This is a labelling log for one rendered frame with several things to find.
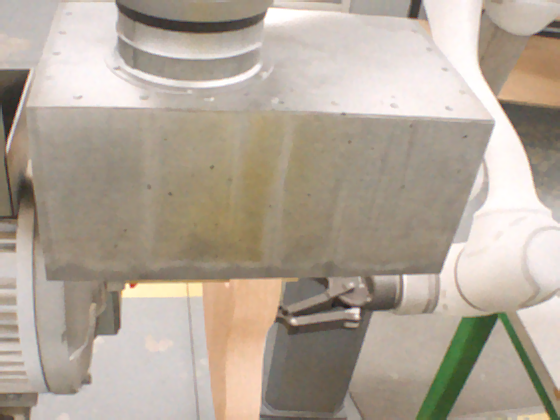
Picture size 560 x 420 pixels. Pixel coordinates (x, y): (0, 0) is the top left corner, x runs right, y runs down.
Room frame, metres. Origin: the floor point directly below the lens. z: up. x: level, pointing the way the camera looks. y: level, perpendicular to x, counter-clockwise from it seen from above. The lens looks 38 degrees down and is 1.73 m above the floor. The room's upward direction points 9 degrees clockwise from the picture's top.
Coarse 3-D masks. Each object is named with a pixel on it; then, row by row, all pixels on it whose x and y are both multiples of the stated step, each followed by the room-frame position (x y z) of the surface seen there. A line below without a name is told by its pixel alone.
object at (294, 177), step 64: (64, 64) 0.37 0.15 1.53; (320, 64) 0.43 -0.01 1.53; (384, 64) 0.45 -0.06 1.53; (448, 64) 0.47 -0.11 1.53; (64, 128) 0.32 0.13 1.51; (128, 128) 0.33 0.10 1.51; (192, 128) 0.34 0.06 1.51; (256, 128) 0.35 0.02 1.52; (320, 128) 0.36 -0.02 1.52; (384, 128) 0.37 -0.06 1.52; (448, 128) 0.38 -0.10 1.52; (64, 192) 0.32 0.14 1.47; (128, 192) 0.33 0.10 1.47; (192, 192) 0.34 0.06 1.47; (256, 192) 0.35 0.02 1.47; (320, 192) 0.36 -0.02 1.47; (384, 192) 0.37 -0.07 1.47; (448, 192) 0.39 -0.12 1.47; (64, 256) 0.32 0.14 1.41; (128, 256) 0.33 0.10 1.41; (192, 256) 0.34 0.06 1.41; (256, 256) 0.35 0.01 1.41; (320, 256) 0.36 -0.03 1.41; (384, 256) 0.38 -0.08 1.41
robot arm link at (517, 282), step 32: (448, 0) 1.03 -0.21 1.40; (480, 0) 1.06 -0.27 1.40; (448, 32) 1.00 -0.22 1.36; (480, 96) 0.86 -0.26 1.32; (512, 128) 0.79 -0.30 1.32; (512, 160) 0.72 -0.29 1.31; (512, 192) 0.68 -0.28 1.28; (480, 224) 0.66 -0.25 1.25; (512, 224) 0.63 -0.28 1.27; (544, 224) 0.61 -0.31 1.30; (480, 256) 0.62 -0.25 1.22; (512, 256) 0.58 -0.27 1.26; (544, 256) 0.57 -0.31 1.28; (480, 288) 0.60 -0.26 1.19; (512, 288) 0.57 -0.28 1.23; (544, 288) 0.56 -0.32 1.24
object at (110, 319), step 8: (112, 296) 0.65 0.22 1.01; (120, 296) 0.70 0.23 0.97; (112, 304) 0.65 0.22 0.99; (120, 304) 0.69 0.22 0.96; (104, 312) 0.65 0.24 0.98; (112, 312) 0.65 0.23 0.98; (120, 312) 0.68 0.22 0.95; (104, 320) 0.65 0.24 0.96; (112, 320) 0.65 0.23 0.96; (120, 320) 0.67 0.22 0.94; (104, 328) 0.65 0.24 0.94; (112, 328) 0.65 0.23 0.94
